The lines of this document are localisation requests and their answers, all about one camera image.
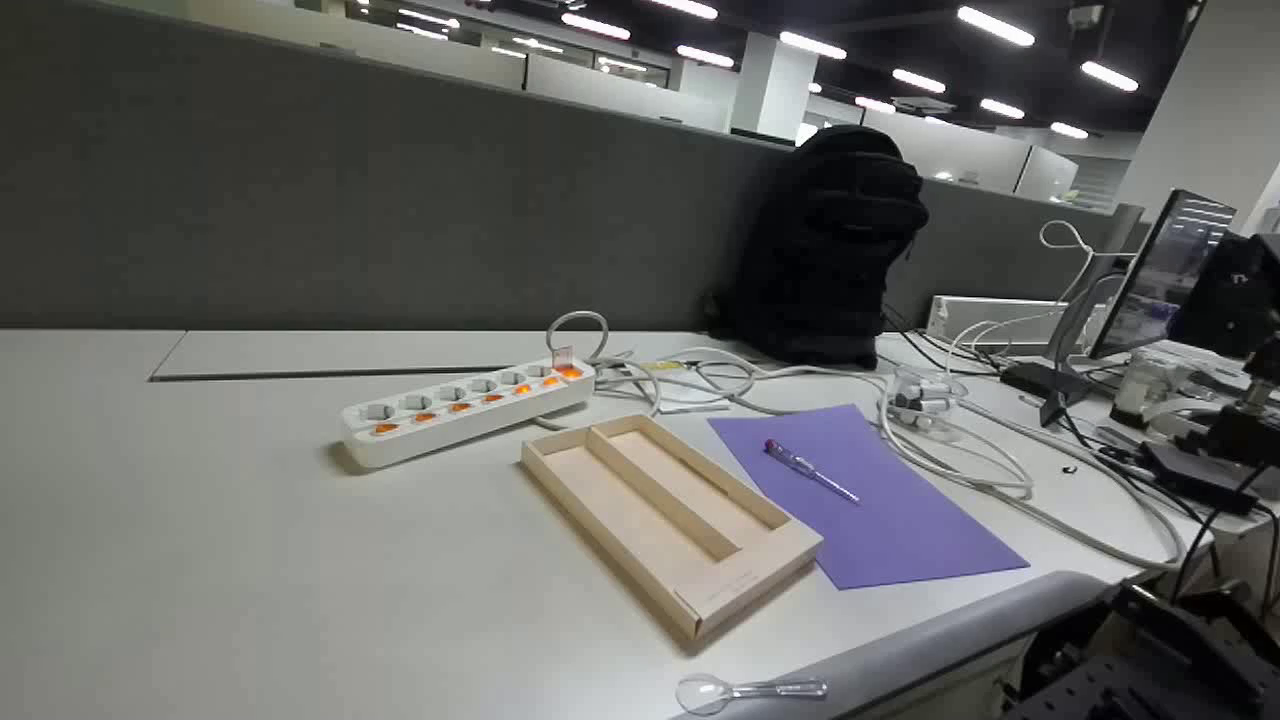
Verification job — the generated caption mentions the purple pen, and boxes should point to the purple pen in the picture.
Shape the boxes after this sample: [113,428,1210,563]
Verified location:
[759,435,865,508]

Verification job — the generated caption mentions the wooden tray with divider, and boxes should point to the wooden tray with divider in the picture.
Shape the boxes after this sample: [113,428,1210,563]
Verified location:
[515,412,830,658]

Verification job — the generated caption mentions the white power strip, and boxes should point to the white power strip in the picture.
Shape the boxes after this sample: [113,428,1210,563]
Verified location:
[337,354,602,478]

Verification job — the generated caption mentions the black backpack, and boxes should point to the black backpack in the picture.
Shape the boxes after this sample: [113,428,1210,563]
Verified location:
[723,124,931,368]

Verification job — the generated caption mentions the purple paper sheet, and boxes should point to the purple paper sheet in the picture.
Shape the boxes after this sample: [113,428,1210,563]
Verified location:
[705,406,1031,597]

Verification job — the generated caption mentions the small clear plastic object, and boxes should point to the small clear plastic object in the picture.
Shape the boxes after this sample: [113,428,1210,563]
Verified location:
[884,368,969,432]

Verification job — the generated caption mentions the white building pillar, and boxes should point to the white building pillar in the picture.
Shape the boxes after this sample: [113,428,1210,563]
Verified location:
[730,28,820,143]

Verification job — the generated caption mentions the grey office partition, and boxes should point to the grey office partition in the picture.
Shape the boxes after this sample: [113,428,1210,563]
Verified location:
[0,0,1152,337]

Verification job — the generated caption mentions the ceiling light strip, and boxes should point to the ceiling light strip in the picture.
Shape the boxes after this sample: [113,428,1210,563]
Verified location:
[1077,56,1144,99]
[557,8,636,44]
[775,28,852,65]
[953,4,1042,52]
[890,65,953,99]

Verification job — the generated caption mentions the white rectangular box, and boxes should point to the white rectangular box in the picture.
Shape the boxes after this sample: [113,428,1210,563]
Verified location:
[926,289,1071,360]

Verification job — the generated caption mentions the black computer monitor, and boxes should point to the black computer monitor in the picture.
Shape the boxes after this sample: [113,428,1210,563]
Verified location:
[1089,185,1242,366]

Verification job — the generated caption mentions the tangled white cable bundle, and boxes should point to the tangled white cable bundle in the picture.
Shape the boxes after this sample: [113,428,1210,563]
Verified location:
[592,347,817,421]

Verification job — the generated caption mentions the white power strip cable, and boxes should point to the white power strip cable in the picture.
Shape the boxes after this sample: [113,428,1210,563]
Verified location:
[544,307,615,371]

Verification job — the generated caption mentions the long looped white cable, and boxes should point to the long looped white cable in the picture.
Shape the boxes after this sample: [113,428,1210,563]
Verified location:
[874,375,1187,576]

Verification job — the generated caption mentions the white wire hook stand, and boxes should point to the white wire hook stand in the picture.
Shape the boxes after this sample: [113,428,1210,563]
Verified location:
[1038,217,1138,368]

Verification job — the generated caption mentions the black clamp mount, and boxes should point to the black clamp mount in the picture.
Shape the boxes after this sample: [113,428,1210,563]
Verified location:
[1142,397,1280,518]

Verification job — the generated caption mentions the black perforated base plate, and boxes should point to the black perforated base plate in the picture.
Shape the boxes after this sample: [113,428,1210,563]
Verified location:
[1011,580,1280,720]

